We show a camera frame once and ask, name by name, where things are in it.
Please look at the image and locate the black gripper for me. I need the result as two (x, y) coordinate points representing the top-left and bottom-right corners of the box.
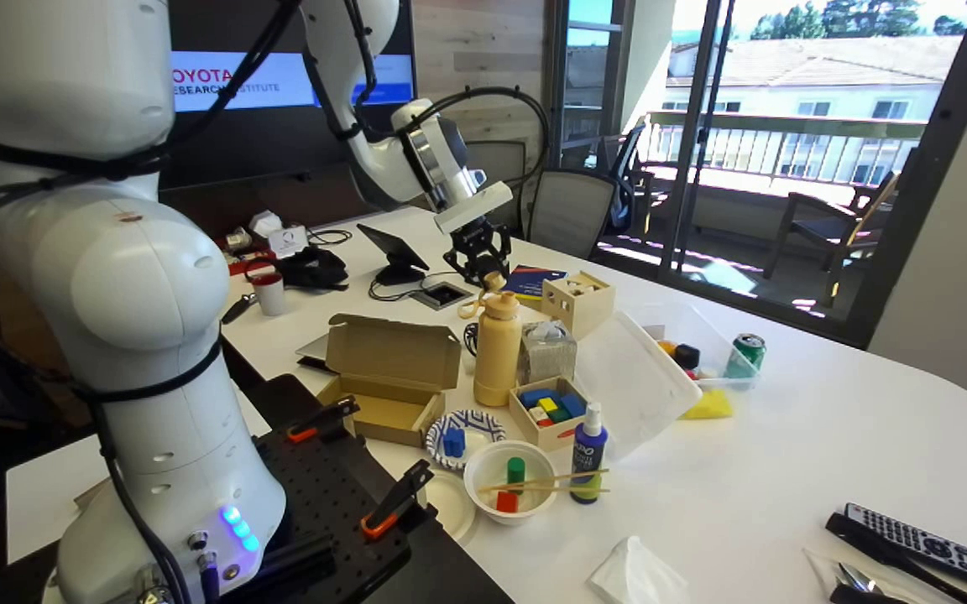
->
(443, 214), (518, 290)

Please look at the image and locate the white bowl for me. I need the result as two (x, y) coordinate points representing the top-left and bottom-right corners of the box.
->
(458, 435), (559, 531)

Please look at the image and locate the black perforated base board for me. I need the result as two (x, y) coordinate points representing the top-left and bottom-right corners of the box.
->
(217, 374), (512, 604)

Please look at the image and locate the black smartphone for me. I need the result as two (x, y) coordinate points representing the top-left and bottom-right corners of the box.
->
(408, 274), (476, 312)

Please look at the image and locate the blue glue bottle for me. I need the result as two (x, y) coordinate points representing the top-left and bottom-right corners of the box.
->
(567, 399), (609, 508)

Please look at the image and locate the white cup with red band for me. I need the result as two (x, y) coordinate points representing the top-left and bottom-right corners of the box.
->
(247, 264), (293, 320)

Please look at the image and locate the wooden box of blocks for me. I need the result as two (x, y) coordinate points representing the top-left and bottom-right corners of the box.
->
(505, 376), (595, 453)

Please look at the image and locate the wall television screen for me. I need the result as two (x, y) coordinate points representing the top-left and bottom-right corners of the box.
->
(165, 0), (418, 115)

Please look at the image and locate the blue patterned paper plate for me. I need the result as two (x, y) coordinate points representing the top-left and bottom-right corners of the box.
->
(423, 406), (505, 476)

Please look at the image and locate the wooden chopstick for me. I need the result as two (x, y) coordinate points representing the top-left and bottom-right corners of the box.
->
(480, 468), (609, 498)

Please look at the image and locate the beige bottle with loop handle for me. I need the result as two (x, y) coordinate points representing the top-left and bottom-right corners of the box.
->
(470, 268), (524, 414)

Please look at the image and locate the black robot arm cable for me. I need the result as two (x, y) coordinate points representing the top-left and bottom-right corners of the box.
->
(418, 83), (555, 228)

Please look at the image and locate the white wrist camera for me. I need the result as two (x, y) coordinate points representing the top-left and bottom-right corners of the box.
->
(434, 182), (518, 236)

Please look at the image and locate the black tablet on stand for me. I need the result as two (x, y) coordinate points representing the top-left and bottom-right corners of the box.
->
(353, 220), (434, 290)

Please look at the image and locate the dark outdoor chair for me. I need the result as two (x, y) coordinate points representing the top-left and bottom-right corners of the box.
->
(766, 172), (900, 312)

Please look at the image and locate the black striped flat device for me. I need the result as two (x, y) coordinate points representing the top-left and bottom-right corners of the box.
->
(821, 500), (967, 602)

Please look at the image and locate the open cardboard box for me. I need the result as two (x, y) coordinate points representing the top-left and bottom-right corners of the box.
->
(315, 312), (465, 451)

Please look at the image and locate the blue block on plate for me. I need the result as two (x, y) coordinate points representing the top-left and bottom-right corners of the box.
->
(439, 419), (470, 459)

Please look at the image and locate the black bag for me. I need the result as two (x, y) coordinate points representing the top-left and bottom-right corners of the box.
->
(276, 242), (353, 294)

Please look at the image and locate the white tissue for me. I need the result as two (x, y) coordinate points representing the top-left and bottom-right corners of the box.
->
(588, 534), (692, 604)

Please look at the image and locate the grey mesh office chair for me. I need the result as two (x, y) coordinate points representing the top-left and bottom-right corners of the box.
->
(525, 164), (621, 263)

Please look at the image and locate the wooden shape sorter cube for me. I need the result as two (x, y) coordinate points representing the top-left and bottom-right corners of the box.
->
(537, 268), (621, 340)

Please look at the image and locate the black clamp with orange tips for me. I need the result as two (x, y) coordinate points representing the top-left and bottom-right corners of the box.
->
(280, 396), (361, 451)
(356, 456), (436, 542)

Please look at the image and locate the blue book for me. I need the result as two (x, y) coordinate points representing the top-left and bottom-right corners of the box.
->
(503, 263), (567, 303)

